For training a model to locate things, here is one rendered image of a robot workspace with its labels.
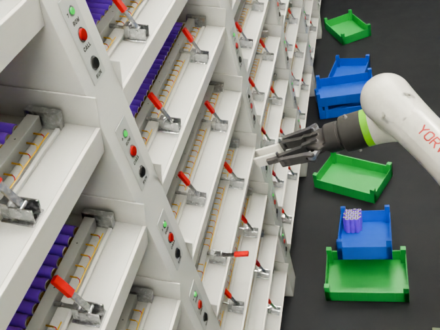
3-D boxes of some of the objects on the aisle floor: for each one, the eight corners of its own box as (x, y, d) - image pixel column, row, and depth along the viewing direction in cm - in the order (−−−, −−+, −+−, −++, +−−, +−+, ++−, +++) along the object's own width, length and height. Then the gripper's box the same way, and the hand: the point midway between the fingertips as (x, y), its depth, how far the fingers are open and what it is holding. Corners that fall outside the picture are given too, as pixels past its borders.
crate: (342, 222, 232) (340, 205, 230) (390, 221, 226) (389, 204, 224) (337, 259, 206) (336, 241, 203) (393, 259, 200) (391, 240, 197)
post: (275, 460, 165) (-37, -296, 54) (271, 494, 158) (-94, -294, 47) (213, 453, 171) (-182, -240, 60) (207, 486, 164) (-252, -231, 53)
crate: (393, 175, 247) (392, 162, 242) (374, 203, 236) (373, 190, 231) (333, 161, 264) (332, 148, 259) (314, 187, 253) (311, 175, 249)
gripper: (346, 166, 128) (258, 188, 139) (348, 126, 140) (266, 149, 151) (334, 143, 125) (245, 168, 135) (337, 104, 136) (255, 129, 147)
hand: (268, 155), depth 141 cm, fingers open, 3 cm apart
